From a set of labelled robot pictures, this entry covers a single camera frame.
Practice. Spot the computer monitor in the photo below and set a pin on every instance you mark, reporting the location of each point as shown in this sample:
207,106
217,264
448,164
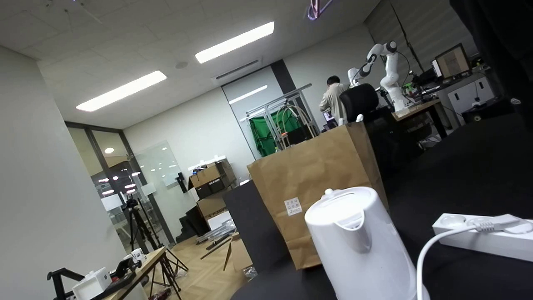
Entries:
452,61

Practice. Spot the person in beige jacket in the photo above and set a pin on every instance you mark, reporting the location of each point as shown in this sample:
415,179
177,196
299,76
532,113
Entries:
332,103

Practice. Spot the wooden side table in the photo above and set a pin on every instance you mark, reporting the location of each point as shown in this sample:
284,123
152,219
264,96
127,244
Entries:
139,269

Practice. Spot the white box device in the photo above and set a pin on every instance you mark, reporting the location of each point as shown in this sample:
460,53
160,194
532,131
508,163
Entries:
92,284

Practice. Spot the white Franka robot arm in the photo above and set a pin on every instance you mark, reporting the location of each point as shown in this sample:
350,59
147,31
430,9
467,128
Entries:
392,73

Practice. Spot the purple plastic clothes hanger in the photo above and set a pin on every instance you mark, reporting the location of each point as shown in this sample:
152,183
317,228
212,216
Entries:
312,16

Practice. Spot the black camera tripod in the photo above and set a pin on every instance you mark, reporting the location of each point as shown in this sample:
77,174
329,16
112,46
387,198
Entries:
135,223

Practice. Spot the white electric kettle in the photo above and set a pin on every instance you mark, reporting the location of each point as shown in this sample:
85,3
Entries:
360,256

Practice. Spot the grey partition panel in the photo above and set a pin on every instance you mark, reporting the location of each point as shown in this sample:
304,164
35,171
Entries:
255,228

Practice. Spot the white cabinet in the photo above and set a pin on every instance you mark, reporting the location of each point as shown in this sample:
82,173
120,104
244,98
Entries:
468,94

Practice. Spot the glass whiteboard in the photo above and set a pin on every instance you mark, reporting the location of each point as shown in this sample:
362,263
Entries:
159,168

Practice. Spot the black office chair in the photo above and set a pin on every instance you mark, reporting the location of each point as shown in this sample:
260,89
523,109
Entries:
360,101

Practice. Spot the rectangular ceiling light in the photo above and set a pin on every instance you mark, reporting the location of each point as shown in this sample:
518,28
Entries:
122,91
235,43

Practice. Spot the green cloth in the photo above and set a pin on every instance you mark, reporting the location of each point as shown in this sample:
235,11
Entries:
264,134

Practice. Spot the metal clothes rack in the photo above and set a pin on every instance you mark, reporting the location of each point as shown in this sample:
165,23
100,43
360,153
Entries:
289,94

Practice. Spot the white power strip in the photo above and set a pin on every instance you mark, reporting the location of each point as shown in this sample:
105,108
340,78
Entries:
500,244

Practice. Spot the wooden desk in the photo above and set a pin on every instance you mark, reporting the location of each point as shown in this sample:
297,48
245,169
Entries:
417,109

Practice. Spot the brown cardboard box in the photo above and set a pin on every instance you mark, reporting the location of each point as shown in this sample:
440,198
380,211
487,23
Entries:
310,178

